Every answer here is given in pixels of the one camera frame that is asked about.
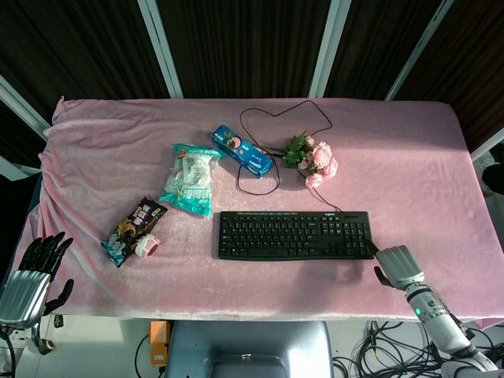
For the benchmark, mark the blue Oreo cookie box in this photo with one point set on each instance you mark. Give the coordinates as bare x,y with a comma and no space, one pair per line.
242,151

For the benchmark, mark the dark snack bag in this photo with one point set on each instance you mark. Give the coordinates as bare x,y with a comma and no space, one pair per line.
132,232

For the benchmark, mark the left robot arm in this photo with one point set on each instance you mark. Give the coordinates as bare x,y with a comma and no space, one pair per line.
12,338

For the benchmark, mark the teal white snack bag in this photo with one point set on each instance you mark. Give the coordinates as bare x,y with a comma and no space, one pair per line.
191,177

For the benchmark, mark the pink rose bouquet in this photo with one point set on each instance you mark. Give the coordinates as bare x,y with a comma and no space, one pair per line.
315,157

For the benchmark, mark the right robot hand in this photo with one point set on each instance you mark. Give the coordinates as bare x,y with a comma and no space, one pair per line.
397,265

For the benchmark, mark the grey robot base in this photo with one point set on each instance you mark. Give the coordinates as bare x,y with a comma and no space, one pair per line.
248,350

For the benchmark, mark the orange box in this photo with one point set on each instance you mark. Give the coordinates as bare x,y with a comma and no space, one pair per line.
159,344

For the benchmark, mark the black computer keyboard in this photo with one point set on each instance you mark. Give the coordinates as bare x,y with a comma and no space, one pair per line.
295,235

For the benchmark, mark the pink white tape roll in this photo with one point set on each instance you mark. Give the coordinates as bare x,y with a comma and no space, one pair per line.
147,247

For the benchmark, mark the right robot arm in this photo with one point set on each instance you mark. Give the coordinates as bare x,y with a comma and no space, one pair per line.
445,327

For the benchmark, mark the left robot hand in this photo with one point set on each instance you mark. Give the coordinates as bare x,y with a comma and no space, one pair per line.
29,281

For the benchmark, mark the pink velvet tablecloth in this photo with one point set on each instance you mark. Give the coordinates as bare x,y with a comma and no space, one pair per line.
252,204

